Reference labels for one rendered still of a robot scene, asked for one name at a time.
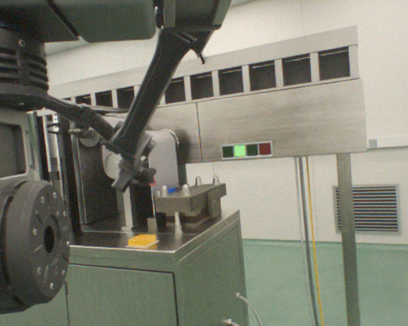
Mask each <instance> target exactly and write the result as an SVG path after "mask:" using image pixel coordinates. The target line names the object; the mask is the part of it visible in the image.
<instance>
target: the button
mask: <svg viewBox="0 0 408 326"><path fill-rule="evenodd" d="M155 241H156V238H155V235H141V234H139V235H137V236H135V237H133V238H131V239H129V240H128V244H129V246H148V245H149V244H151V243H153V242H155Z"/></svg>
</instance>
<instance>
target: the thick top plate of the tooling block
mask: <svg viewBox="0 0 408 326"><path fill-rule="evenodd" d="M218 189H220V198H222V197H224V196H226V195H227V191H226V183H220V184H219V185H212V184H202V185H200V186H195V185H193V186H189V190H190V194H191V195H190V196H185V197H183V196H182V190H181V191H174V192H172V193H169V196H168V197H156V198H155V207H156V212H193V211H194V210H197V209H198V208H201V207H203V206H205V205H207V204H208V199H207V193H208V192H210V191H213V190H218Z"/></svg>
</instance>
